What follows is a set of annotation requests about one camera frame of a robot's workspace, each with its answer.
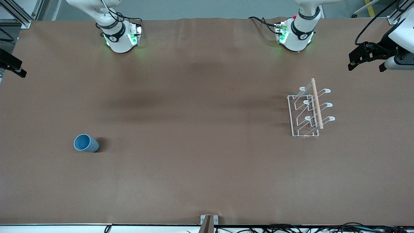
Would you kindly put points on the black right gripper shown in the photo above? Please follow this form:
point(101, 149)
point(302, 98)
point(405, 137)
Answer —
point(7, 61)

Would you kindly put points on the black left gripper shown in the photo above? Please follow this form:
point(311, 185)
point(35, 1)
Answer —
point(382, 48)

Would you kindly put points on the light blue plastic cup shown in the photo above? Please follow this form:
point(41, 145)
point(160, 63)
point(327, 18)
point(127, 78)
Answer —
point(89, 145)

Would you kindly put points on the white pipe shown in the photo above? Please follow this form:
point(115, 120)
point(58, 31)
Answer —
point(359, 13)

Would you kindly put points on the brown table cover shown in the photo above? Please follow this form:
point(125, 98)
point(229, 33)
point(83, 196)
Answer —
point(207, 161)

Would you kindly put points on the brown support bar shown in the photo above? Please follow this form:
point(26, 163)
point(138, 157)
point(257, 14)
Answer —
point(207, 226)

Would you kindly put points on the aluminium frame profile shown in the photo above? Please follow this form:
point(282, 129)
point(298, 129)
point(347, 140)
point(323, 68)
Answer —
point(22, 20)
point(393, 20)

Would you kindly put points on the white table edge rail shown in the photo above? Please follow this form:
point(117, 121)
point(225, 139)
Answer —
point(48, 229)

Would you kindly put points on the grey metal bracket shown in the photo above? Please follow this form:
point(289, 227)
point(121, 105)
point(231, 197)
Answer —
point(215, 220)

